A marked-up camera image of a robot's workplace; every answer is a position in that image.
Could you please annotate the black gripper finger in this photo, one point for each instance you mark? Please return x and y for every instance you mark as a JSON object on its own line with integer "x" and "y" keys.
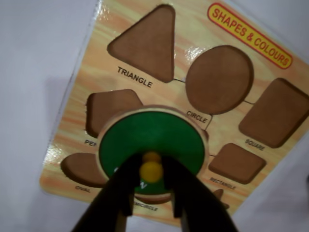
{"x": 116, "y": 193}
{"x": 198, "y": 205}

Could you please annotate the green circle piece yellow pin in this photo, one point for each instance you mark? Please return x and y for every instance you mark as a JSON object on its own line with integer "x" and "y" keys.
{"x": 149, "y": 130}

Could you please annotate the wooden shapes puzzle board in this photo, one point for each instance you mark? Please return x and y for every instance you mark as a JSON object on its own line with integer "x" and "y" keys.
{"x": 193, "y": 31}

